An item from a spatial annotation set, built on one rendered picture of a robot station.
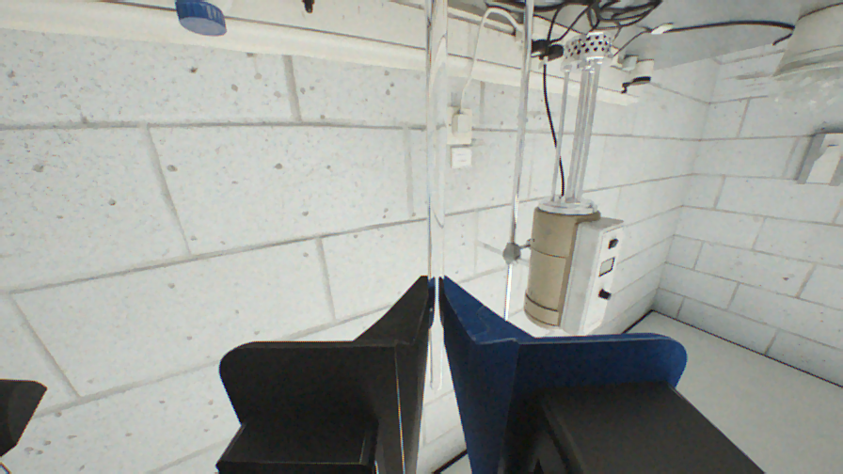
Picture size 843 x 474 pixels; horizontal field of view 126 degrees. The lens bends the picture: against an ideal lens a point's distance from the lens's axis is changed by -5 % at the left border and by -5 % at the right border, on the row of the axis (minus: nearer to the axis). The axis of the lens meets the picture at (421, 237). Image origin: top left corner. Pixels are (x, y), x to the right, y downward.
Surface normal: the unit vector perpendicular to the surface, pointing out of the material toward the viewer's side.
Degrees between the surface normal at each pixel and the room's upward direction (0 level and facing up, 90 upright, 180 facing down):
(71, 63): 90
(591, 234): 90
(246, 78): 90
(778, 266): 90
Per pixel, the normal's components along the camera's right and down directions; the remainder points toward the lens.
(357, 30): 0.48, 0.26
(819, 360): -0.88, 0.18
